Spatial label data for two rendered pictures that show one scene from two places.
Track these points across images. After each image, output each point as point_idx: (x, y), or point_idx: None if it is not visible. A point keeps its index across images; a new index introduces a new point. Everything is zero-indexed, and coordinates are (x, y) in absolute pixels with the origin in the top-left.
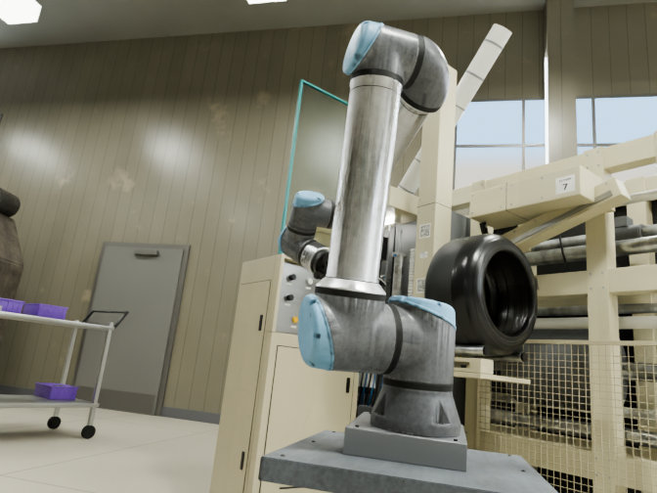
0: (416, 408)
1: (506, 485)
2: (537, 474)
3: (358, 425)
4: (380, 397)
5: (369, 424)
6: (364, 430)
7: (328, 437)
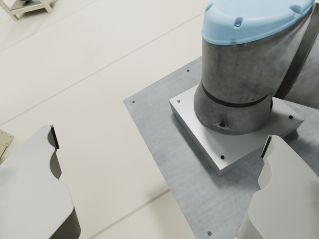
0: None
1: None
2: (188, 64)
3: (289, 116)
4: (269, 101)
5: (267, 122)
6: (291, 108)
7: (248, 200)
